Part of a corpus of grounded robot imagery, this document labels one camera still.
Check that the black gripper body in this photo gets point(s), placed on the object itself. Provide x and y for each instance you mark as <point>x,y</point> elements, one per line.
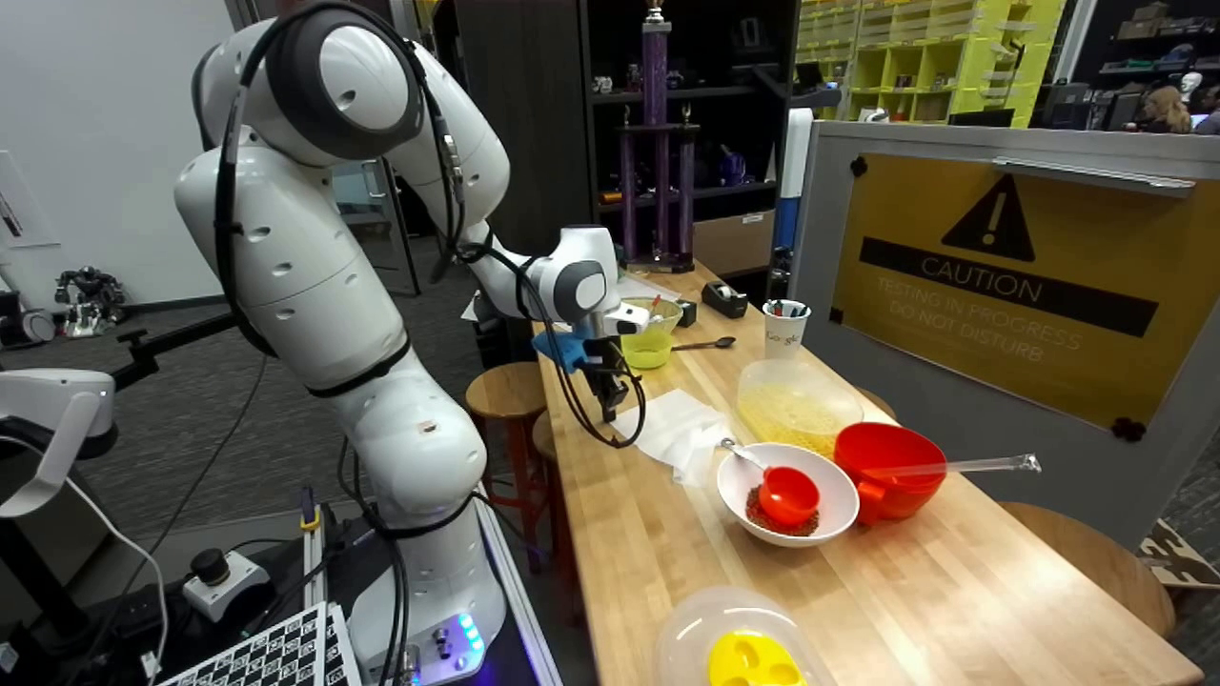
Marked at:
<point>605,357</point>

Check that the white paper towel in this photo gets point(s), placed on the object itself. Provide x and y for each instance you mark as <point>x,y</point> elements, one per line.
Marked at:
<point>679,423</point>

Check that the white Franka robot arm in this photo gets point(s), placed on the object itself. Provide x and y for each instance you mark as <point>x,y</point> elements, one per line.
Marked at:
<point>318,291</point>

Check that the yellow-green plastic bowl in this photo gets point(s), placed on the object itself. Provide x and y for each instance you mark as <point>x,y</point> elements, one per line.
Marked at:
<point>648,349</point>

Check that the black measuring spoon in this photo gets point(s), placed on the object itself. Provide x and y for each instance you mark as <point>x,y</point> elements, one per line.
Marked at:
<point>706,343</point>

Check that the round wooden stool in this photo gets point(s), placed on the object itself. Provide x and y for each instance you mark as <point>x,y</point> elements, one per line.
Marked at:
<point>503,386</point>
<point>1093,564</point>

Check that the small black device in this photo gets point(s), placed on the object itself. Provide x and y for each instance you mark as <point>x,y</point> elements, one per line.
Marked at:
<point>726,297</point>

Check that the clear tub with yellow liquid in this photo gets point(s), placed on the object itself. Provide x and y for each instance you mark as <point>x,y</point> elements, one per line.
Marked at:
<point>796,405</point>

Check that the white paper cup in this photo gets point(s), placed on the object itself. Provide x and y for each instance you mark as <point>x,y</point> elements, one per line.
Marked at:
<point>786,328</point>

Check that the red measuring cup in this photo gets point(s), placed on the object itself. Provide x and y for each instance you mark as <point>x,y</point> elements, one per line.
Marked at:
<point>786,499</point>

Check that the purple trophy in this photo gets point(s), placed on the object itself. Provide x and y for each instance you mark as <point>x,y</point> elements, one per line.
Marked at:
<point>657,137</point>

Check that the white bowl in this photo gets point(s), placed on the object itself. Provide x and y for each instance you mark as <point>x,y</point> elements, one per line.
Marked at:
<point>812,520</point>

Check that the blue white rolled banner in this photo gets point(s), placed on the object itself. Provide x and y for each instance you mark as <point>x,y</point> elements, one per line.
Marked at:
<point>791,193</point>

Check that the clear lidded container yellow item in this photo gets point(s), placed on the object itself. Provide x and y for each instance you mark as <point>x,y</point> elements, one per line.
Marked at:
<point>746,642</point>

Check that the red plastic bowl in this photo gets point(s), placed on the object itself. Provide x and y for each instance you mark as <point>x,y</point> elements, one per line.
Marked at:
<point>882,488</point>

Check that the gray partition panel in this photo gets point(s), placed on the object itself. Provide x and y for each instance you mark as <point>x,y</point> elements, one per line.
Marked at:
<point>966,445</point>

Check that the clear plastic spoon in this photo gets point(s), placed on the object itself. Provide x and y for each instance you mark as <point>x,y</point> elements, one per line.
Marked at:
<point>978,468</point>

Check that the yellow caution sign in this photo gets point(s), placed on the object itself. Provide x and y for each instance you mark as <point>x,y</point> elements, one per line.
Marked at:
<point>1014,328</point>

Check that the black white calibration board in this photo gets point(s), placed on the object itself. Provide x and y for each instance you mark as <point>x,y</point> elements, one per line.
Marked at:
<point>272,653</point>

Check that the black knob control box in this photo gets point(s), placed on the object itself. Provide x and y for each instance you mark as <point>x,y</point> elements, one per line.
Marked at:
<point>223,578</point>

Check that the yellow-green shelf unit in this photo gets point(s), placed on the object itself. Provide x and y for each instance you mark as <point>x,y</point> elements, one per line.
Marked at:
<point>956,57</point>

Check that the white device on stand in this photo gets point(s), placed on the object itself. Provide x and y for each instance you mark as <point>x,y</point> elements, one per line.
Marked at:
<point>51,423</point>

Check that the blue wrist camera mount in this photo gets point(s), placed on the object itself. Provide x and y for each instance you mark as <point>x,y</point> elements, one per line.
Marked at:
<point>562,349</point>

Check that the aluminium frame rail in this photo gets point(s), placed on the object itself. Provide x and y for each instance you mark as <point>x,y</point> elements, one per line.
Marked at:
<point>529,610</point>

